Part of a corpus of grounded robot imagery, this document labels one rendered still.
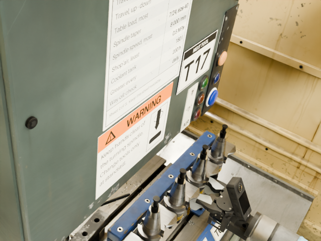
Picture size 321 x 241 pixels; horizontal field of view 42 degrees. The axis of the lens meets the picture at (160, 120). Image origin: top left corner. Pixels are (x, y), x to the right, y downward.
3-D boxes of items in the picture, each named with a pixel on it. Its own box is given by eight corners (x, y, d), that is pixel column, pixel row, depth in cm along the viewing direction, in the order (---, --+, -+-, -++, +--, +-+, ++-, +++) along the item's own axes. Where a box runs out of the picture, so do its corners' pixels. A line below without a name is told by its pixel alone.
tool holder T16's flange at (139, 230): (145, 218, 101) (146, 212, 99) (167, 230, 99) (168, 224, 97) (132, 237, 96) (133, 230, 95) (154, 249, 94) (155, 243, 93)
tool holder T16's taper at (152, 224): (147, 216, 98) (151, 197, 94) (164, 225, 97) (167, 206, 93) (138, 229, 95) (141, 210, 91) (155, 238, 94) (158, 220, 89)
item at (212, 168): (221, 168, 117) (222, 166, 116) (213, 179, 113) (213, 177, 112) (200, 157, 119) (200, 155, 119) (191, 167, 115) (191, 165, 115)
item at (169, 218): (181, 217, 101) (181, 215, 101) (169, 231, 98) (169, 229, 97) (157, 203, 104) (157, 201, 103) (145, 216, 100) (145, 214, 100)
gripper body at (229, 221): (204, 221, 113) (243, 246, 109) (211, 201, 107) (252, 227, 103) (217, 204, 118) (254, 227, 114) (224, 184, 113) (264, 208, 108)
